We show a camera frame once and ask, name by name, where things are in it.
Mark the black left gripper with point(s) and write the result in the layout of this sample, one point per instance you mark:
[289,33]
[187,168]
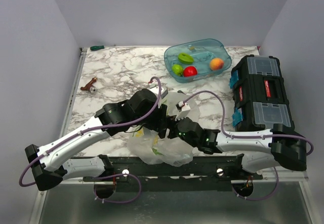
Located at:
[159,121]

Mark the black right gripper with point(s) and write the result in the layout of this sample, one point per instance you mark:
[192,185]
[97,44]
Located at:
[171,123]

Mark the clear plastic bag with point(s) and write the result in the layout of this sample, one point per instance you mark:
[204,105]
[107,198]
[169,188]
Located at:
[147,145]

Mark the green fake fruit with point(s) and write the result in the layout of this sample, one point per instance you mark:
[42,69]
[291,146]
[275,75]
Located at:
[177,70]

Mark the red fake fruit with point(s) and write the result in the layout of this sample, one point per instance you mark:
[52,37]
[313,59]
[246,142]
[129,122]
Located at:
[190,71]

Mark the green fake starfruit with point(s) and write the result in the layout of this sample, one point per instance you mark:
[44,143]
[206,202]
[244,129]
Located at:
[185,58]

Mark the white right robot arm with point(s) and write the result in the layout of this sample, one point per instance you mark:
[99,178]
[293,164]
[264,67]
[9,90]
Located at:
[279,146]

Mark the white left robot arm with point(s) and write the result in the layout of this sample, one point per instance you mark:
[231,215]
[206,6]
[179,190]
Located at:
[55,162]

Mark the orange fake peach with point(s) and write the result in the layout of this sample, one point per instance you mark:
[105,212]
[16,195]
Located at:
[216,64]

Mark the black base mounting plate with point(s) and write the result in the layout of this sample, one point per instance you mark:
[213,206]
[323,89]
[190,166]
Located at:
[201,174]

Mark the brown metal-tipped tool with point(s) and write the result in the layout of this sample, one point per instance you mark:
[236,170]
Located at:
[89,87]

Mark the black tool box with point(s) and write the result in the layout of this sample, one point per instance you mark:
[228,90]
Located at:
[259,94]

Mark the teal plastic tray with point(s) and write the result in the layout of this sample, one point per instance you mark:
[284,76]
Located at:
[205,51]

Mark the green handled screwdriver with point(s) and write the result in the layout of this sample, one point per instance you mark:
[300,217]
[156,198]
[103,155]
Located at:
[100,47]

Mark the aluminium side rail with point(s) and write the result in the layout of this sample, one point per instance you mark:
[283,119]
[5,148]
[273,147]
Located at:
[73,92]

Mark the aluminium front rail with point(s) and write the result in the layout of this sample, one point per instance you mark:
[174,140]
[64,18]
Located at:
[266,176]

